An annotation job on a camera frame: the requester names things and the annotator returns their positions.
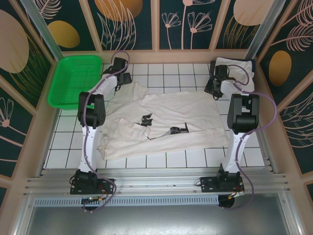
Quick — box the aluminium corner post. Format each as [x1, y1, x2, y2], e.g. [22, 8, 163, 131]
[246, 0, 286, 59]
[21, 0, 63, 61]

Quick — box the green plastic basket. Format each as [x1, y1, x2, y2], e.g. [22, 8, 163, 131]
[47, 55, 103, 111]

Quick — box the folded cream t-shirt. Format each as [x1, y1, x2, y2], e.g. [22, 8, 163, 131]
[215, 56, 255, 93]

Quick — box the slotted grey cable duct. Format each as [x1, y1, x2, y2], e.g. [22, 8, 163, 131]
[33, 195, 220, 206]

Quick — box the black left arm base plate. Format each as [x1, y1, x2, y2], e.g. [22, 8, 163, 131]
[70, 177, 117, 195]

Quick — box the aluminium rail frame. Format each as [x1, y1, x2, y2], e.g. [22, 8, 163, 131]
[23, 166, 291, 196]

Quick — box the grey metal sheet panel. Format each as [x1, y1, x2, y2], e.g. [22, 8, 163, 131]
[14, 207, 299, 235]

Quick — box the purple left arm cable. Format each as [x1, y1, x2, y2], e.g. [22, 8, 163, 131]
[82, 51, 132, 213]

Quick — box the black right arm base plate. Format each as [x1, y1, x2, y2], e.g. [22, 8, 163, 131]
[200, 176, 245, 195]

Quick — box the cream t-shirt with black print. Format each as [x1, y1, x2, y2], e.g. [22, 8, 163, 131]
[97, 82, 229, 161]

